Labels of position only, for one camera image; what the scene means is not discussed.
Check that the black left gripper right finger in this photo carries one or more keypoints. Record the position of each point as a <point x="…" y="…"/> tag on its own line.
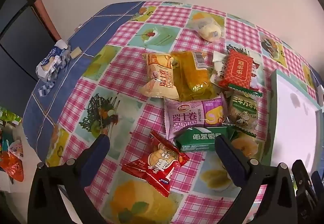
<point x="278" y="204"/>

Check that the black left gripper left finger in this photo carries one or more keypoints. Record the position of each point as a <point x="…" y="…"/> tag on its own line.
<point x="45" y="201"/>

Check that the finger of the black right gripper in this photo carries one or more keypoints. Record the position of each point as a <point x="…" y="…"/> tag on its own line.
<point x="317" y="183"/>
<point x="306" y="198"/>

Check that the red peanut snack packet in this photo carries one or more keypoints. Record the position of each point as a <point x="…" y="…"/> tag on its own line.
<point x="158" y="166"/>

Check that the green mung bean cake packet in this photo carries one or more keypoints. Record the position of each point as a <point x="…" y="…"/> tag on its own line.
<point x="202" y="138"/>

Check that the green cow biscuit packet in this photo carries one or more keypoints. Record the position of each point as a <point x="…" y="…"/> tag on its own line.
<point x="242" y="109"/>

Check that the purple swiss roll packet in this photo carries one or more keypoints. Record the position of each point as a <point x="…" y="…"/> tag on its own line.
<point x="181" y="115"/>

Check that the red patterned pastry packet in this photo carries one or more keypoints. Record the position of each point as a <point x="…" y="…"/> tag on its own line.
<point x="238" y="70"/>

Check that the red milk biscuit packet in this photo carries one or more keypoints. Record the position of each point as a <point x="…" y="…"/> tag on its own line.
<point x="220" y="61"/>

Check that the yellow clear cake packet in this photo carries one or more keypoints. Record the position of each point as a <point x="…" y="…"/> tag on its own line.
<point x="191" y="76"/>

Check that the cream swiss roll packet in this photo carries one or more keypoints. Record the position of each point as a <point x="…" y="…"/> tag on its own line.
<point x="160" y="77"/>

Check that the clear round bun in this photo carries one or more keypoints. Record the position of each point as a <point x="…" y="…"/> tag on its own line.
<point x="207" y="28"/>

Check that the teal rimmed white tray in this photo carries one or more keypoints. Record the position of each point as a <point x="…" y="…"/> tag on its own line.
<point x="295" y="129"/>

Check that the orange plastic bag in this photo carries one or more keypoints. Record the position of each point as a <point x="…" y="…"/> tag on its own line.
<point x="12" y="166"/>

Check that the blue white crumpled wrapper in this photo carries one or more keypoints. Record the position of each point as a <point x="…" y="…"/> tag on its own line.
<point x="48" y="69"/>

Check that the small white eraser block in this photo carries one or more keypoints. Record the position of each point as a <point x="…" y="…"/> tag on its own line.
<point x="75" y="53"/>

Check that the dark blue cabinet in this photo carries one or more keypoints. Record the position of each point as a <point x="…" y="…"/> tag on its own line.
<point x="24" y="43"/>

